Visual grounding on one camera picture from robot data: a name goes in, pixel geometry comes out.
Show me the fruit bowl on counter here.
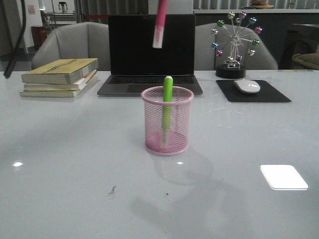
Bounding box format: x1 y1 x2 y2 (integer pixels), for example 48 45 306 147
251 0 274 9

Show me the pink mesh pen holder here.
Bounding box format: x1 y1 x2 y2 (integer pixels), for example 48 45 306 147
141 86 194 155

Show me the red barrier belt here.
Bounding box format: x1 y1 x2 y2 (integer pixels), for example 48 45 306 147
79 13 109 24

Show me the white middle book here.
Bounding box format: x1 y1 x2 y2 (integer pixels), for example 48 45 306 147
24 70 97 91

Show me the green marker pen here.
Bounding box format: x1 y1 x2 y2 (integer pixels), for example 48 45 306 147
161 75 174 144

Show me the metal ferris wheel desk toy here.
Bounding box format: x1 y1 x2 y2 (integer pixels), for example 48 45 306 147
211 11 261 79

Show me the grey upholstered chair right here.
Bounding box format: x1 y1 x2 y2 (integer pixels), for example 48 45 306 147
194 23 278 71

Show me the yellow-spined bottom book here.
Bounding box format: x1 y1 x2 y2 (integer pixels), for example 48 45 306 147
20 76 96 98

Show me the black mouse pad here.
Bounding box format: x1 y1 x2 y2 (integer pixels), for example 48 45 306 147
216 80 292 103

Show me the grey upholstered chair left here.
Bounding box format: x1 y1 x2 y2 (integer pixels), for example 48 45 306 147
31 22 111 71

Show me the white computer mouse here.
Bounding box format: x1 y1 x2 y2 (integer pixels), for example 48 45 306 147
234 79 261 94

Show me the pink marker pen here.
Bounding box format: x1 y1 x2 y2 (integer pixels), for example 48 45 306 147
153 0 168 49

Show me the yellow top book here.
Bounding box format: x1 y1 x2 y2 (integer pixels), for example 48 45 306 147
21 58 98 84

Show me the grey open laptop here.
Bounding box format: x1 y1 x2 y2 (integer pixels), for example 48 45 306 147
97 14 203 97

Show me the red waste bin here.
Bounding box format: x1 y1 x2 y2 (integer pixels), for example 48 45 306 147
31 25 47 50

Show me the black hanging cable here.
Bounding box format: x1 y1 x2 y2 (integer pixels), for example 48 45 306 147
3 0 27 79

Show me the grey upholstered chair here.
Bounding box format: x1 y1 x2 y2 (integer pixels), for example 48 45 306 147
194 23 278 71
31 22 111 71

